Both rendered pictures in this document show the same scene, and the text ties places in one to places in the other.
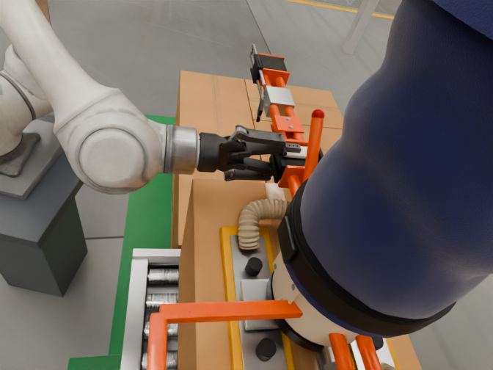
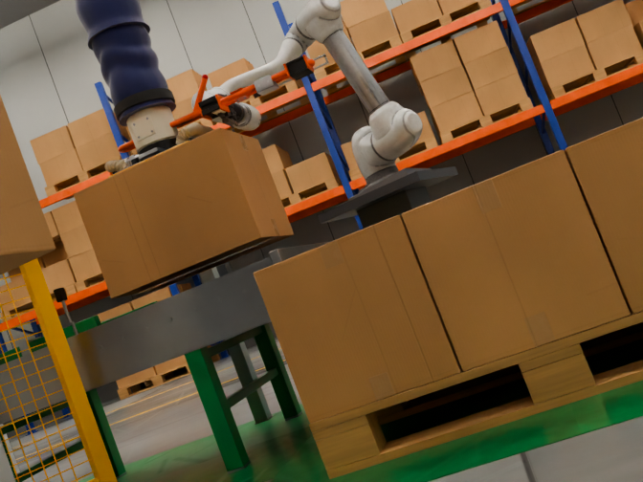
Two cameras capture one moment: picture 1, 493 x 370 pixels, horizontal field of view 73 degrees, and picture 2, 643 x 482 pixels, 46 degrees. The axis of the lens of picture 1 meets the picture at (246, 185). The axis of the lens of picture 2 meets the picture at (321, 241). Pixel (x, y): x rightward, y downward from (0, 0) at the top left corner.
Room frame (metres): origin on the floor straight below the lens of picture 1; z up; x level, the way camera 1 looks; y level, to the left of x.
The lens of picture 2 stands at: (2.22, -2.19, 0.45)
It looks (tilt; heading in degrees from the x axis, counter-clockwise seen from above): 3 degrees up; 125
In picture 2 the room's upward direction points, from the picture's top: 21 degrees counter-clockwise
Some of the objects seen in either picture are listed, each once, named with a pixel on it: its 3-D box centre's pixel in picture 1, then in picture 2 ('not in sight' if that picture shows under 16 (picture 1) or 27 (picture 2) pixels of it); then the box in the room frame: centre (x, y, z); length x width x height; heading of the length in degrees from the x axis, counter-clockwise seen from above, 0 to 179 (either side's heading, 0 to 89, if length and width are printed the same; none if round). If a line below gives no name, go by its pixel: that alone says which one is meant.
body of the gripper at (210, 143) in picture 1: (220, 153); (232, 112); (0.47, 0.07, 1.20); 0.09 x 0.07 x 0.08; 111
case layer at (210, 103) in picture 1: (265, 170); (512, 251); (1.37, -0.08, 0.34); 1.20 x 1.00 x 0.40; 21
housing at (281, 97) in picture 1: (277, 102); (266, 84); (0.72, -0.01, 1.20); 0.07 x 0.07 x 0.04; 21
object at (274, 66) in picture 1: (271, 70); (299, 67); (0.85, 0.04, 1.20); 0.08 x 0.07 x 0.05; 21
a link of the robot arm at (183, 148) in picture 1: (182, 150); (237, 114); (0.44, 0.14, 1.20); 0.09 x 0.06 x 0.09; 21
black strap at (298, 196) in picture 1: (367, 241); (144, 105); (0.28, -0.17, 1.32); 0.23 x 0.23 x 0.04
